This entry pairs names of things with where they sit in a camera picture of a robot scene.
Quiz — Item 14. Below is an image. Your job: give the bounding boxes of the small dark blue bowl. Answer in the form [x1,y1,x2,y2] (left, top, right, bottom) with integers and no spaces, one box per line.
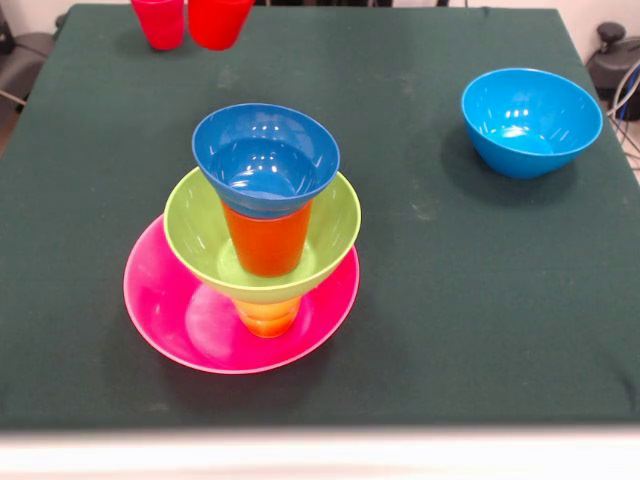
[191,102,342,220]

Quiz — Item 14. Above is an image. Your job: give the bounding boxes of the light blue bowl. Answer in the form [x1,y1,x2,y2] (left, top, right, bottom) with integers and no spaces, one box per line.
[460,67,605,180]

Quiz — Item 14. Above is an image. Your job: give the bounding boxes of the orange cup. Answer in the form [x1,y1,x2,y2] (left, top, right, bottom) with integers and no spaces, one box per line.
[221,201,314,278]

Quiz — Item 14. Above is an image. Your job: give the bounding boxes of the green bowl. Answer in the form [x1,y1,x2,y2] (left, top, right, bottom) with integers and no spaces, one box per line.
[163,166,362,304]

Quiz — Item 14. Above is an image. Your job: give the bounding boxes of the red cup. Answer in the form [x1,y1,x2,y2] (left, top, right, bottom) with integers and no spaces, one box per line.
[130,0,185,51]
[187,0,256,52]

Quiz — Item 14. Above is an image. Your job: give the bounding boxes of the dark green table cloth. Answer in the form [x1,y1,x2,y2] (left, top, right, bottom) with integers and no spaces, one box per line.
[0,3,640,431]

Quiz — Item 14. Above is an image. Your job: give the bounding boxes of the large pink bowl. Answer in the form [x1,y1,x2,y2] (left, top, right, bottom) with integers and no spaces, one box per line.
[122,213,361,376]

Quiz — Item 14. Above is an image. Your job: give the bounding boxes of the bundle of cables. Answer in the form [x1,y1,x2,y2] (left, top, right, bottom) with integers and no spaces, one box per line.
[606,59,640,174]

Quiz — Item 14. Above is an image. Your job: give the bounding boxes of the black chair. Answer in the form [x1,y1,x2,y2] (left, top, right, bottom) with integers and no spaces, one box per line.
[585,22,640,106]
[0,9,56,106]

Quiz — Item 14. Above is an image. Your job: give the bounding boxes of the yellow cup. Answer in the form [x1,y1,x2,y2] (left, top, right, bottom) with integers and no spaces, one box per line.
[232,293,304,339]

